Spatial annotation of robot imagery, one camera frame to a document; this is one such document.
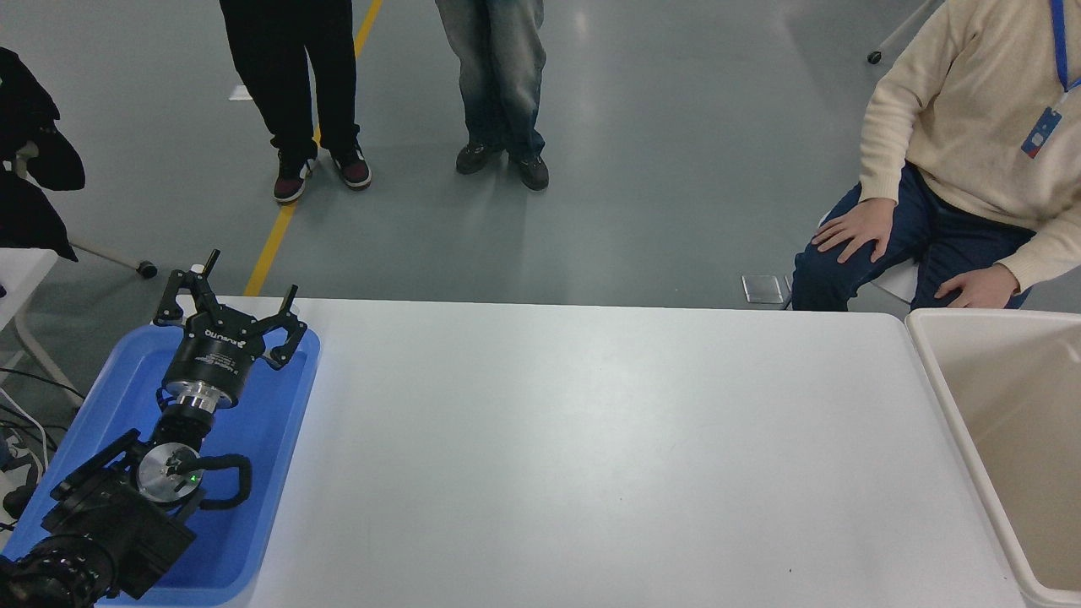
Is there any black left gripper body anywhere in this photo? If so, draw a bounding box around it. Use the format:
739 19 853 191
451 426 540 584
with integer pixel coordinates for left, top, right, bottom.
162 306 269 399

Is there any seated person's right hand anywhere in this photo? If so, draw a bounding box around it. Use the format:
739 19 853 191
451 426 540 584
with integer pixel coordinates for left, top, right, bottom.
812 198 898 264

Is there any seated person's left hand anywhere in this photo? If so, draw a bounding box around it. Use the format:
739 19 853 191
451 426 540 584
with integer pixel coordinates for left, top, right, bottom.
934 263 1021 309

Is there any chair leg with caster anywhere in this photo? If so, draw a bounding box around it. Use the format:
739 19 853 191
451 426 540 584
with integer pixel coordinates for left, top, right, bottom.
867 0 938 67
68 241 158 280

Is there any blue plastic tray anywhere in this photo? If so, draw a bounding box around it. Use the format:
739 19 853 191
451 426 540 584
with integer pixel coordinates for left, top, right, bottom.
0 325 322 607

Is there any white side table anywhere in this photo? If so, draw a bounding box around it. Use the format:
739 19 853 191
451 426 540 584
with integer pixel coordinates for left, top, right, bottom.
0 247 81 404

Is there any black garment on chair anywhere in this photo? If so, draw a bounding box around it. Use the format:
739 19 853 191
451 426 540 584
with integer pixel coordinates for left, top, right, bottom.
0 46 86 261

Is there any standing person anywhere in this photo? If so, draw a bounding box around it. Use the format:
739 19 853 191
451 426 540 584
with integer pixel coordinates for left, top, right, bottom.
219 0 372 204
435 0 551 192

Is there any seated person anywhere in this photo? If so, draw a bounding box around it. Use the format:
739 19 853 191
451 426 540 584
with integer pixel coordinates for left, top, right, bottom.
790 0 1081 312

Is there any large pale bin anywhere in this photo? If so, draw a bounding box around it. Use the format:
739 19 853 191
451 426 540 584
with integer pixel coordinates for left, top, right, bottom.
905 307 1081 608

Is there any black cable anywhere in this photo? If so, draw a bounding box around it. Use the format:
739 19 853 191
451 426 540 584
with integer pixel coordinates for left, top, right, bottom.
0 369 85 402

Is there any white cable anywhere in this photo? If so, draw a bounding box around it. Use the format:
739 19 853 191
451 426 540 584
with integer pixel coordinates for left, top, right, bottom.
0 388 48 474

